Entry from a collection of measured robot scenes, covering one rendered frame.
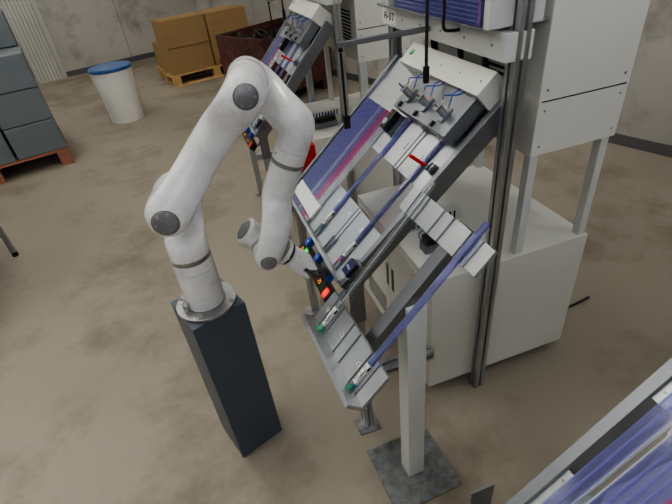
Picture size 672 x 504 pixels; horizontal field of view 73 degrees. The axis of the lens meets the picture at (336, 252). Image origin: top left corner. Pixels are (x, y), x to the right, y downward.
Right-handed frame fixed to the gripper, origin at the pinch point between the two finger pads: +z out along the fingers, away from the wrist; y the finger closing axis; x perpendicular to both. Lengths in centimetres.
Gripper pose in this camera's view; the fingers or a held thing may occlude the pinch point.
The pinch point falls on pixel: (322, 272)
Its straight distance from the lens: 149.8
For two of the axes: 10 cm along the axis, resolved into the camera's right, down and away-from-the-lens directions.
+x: 6.3, -7.4, -2.3
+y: 3.2, 5.3, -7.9
